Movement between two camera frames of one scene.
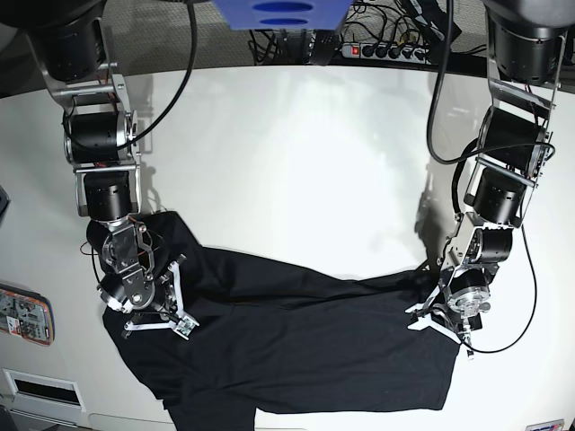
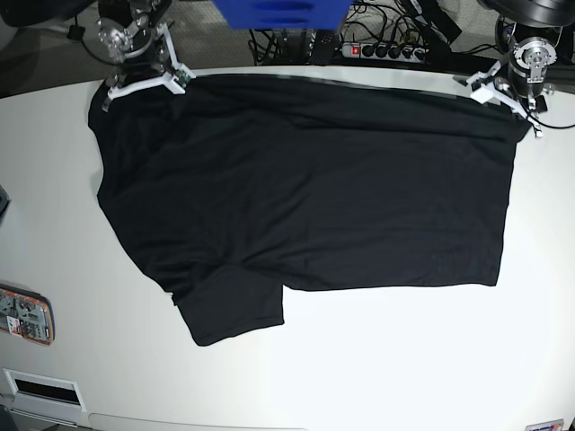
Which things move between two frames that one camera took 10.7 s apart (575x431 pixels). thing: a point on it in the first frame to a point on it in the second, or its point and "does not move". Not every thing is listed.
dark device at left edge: (4, 202) does not move
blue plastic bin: (284, 14) does not move
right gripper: (467, 298) to (527, 65)
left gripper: (135, 289) to (137, 53)
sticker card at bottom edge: (558, 425) does not move
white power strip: (397, 53) does not move
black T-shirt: (275, 338) to (235, 188)
